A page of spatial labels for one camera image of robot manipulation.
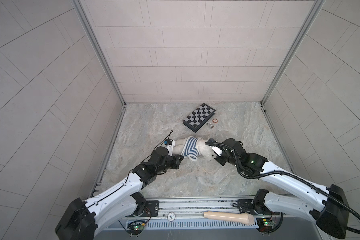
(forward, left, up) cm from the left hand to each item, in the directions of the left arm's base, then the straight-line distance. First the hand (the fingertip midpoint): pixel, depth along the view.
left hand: (186, 157), depth 77 cm
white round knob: (-25, +7, -10) cm, 28 cm away
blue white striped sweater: (+2, -2, +4) cm, 5 cm away
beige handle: (-26, -27, -6) cm, 38 cm away
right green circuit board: (-28, -36, -10) cm, 47 cm away
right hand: (+3, -14, +3) cm, 15 cm away
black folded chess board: (+32, -8, -8) cm, 34 cm away
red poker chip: (+33, -20, -12) cm, 40 cm away
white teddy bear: (+2, -10, +4) cm, 11 cm away
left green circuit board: (-30, +22, -8) cm, 38 cm away
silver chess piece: (+27, -16, -10) cm, 33 cm away
